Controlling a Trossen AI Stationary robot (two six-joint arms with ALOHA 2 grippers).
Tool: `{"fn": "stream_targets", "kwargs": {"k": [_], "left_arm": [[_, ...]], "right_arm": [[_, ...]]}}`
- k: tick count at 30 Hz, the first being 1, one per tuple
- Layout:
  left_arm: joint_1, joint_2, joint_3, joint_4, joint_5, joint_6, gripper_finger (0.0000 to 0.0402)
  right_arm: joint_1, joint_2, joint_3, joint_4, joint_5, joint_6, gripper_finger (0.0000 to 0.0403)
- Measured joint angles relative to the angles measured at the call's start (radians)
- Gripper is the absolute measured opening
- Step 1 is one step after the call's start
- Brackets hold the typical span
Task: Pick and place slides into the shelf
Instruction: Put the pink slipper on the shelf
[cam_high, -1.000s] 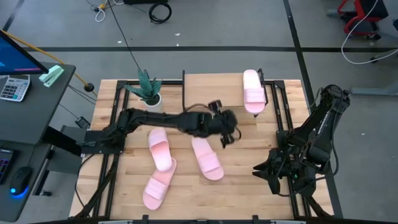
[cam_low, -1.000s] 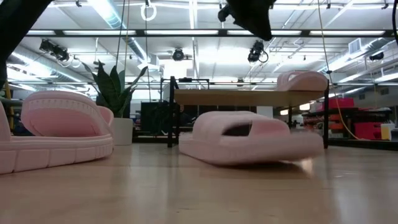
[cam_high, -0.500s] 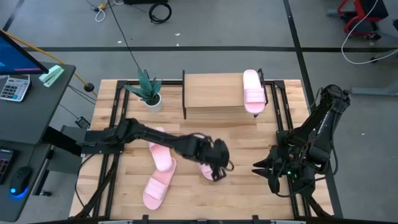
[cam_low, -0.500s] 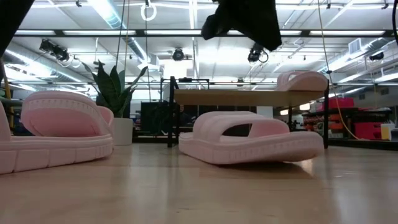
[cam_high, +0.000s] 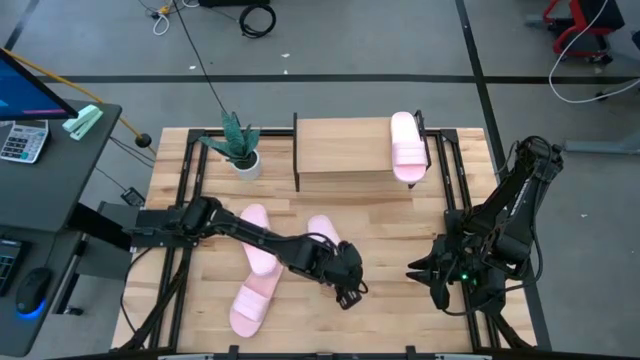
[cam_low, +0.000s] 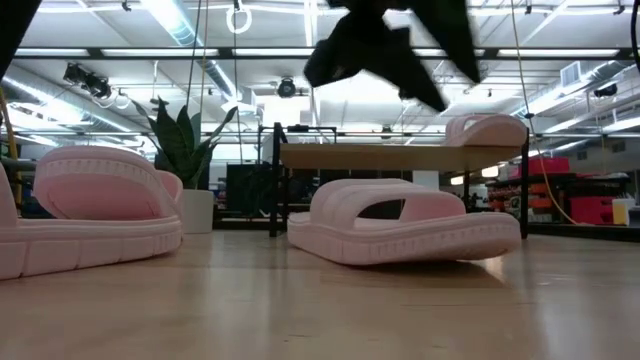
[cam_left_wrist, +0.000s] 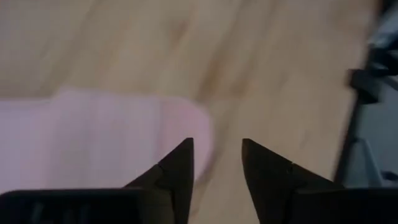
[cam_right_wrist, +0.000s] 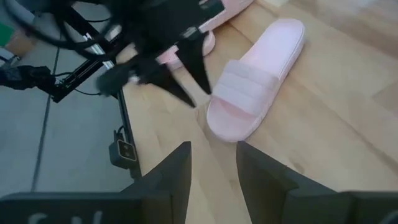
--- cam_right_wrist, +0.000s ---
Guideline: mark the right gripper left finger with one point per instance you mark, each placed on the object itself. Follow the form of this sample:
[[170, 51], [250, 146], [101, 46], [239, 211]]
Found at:
[[177, 174]]

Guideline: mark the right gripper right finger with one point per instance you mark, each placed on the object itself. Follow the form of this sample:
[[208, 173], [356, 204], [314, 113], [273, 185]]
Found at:
[[258, 174]]

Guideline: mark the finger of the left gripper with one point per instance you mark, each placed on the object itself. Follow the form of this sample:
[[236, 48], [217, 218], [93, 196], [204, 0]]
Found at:
[[158, 76], [196, 62]]

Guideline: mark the pink rubber slide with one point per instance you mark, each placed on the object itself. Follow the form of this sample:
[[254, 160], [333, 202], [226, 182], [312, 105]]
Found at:
[[209, 43], [230, 12], [248, 87]]

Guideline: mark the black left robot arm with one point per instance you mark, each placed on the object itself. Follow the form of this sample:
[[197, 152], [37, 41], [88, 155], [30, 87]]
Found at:
[[121, 18]]

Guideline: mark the brown cardboard box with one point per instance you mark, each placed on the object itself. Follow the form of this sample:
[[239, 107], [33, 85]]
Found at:
[[20, 45]]

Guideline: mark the green object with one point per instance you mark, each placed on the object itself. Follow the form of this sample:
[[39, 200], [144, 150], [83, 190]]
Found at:
[[5, 34]]

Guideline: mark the black table-level camera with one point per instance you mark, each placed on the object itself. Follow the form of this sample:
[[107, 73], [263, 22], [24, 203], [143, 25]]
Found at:
[[124, 152]]

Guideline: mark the black metal table frame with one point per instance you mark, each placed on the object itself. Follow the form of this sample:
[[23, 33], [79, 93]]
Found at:
[[127, 124]]

